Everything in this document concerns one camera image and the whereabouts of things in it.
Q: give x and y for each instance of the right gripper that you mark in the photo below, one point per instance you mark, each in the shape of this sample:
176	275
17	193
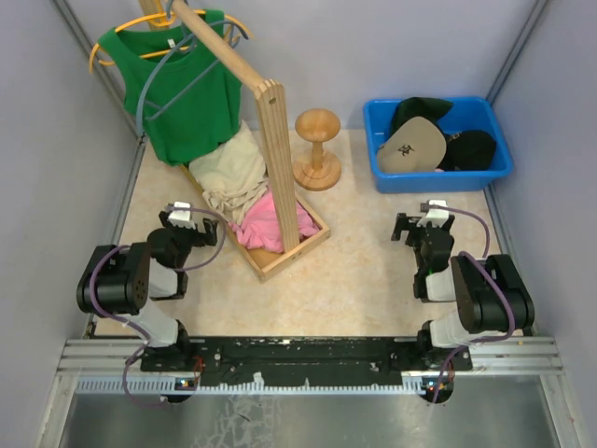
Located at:
409	223

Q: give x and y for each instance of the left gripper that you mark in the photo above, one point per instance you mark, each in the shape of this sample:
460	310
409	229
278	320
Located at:
210	237

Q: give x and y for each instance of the beige baseball cap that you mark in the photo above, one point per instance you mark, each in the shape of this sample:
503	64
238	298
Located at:
417	146

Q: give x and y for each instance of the black baseball cap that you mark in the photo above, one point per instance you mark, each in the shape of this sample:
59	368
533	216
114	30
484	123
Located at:
468	151

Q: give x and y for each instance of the wooden hat stand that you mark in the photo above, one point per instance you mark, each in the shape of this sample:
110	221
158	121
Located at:
323	170

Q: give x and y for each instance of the dark green baseball cap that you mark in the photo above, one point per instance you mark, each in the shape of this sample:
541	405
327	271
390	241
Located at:
431	109

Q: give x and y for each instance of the wooden clothes rack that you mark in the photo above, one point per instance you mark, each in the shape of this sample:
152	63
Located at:
270	101

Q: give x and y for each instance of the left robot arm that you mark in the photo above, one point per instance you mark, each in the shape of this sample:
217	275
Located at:
124	283

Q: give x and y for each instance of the pink cloth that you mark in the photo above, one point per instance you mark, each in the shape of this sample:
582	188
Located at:
260	229

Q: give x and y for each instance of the cream cloth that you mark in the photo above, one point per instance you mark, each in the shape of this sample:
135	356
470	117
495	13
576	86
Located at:
232	177

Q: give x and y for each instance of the blue plastic bin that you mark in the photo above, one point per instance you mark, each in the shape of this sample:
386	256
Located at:
467	114

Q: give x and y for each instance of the grey-blue hanger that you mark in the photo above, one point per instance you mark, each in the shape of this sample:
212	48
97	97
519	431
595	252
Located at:
186	70

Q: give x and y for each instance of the green tank top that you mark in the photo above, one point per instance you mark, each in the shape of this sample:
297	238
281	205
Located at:
182	93

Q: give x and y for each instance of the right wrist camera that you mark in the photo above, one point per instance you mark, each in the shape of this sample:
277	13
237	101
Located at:
434	213

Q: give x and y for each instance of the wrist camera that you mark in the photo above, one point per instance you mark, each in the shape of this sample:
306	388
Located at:
434	213
180	215

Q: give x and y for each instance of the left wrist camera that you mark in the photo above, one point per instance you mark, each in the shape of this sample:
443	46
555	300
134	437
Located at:
180	215

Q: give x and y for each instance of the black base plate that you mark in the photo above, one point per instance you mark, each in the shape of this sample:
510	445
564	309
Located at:
344	361

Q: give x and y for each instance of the aluminium frame rail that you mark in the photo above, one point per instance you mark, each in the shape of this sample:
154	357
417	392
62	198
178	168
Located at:
106	366

